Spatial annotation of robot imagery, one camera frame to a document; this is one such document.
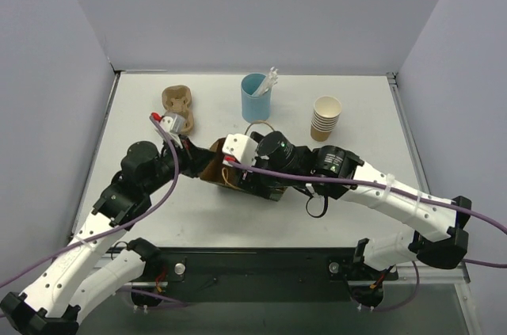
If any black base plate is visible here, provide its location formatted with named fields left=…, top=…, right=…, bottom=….
left=134, top=248, right=398, bottom=306

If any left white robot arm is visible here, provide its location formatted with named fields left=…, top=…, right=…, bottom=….
left=1, top=138, right=214, bottom=334

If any light blue cylindrical container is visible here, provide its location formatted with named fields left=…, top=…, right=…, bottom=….
left=241, top=73, right=271, bottom=123

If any brown paper bag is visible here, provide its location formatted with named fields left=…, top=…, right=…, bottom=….
left=199, top=120, right=290, bottom=202

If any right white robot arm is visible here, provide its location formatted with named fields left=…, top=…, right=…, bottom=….
left=222, top=131, right=471, bottom=278

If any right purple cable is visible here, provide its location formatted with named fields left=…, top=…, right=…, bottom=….
left=229, top=162, right=507, bottom=314

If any stack of brown paper cups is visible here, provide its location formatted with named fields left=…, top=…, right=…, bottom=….
left=311, top=96, right=342, bottom=142

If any stack of pulp cup carriers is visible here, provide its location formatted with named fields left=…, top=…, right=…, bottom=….
left=162, top=85, right=195, bottom=135

